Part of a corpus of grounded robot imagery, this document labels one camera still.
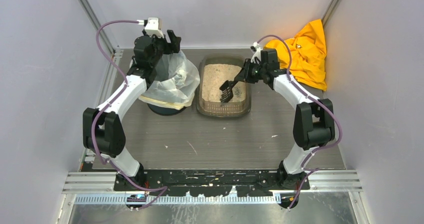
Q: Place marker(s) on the translucent white bin liner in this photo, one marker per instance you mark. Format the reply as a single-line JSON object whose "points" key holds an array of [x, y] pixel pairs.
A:
{"points": [[177, 79]]}

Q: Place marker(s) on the brown plastic litter box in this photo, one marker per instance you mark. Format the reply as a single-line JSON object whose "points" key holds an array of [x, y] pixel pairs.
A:
{"points": [[240, 104]]}

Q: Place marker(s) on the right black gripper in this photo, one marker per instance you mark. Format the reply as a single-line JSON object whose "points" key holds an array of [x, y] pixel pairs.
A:
{"points": [[245, 73]]}

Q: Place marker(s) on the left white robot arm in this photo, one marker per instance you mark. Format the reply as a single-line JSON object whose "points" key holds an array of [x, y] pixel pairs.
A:
{"points": [[102, 130]]}

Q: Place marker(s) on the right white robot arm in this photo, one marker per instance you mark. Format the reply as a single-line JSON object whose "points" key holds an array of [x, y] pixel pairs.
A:
{"points": [[313, 125]]}

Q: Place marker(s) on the black litter scoop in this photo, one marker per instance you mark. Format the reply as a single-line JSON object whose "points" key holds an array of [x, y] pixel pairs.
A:
{"points": [[227, 91]]}

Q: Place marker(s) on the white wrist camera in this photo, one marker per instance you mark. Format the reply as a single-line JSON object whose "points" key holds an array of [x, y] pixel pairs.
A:
{"points": [[256, 50], [152, 27]]}

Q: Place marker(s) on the yellow cloth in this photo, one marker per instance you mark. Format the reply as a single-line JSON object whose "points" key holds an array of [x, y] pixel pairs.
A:
{"points": [[308, 51]]}

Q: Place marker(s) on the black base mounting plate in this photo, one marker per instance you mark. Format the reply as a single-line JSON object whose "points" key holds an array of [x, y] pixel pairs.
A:
{"points": [[218, 183]]}

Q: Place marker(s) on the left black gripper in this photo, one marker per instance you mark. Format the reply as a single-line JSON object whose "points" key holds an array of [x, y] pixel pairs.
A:
{"points": [[166, 44]]}

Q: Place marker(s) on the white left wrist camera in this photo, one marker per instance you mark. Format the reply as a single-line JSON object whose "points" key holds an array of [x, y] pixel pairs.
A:
{"points": [[152, 27]]}

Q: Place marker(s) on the aluminium frame rail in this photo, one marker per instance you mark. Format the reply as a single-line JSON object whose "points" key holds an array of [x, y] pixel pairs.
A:
{"points": [[96, 188]]}

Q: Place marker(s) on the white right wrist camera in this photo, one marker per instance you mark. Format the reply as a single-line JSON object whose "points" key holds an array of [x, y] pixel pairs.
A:
{"points": [[256, 50]]}

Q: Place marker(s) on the beige cat litter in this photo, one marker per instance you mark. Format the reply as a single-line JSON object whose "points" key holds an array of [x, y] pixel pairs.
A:
{"points": [[214, 76]]}

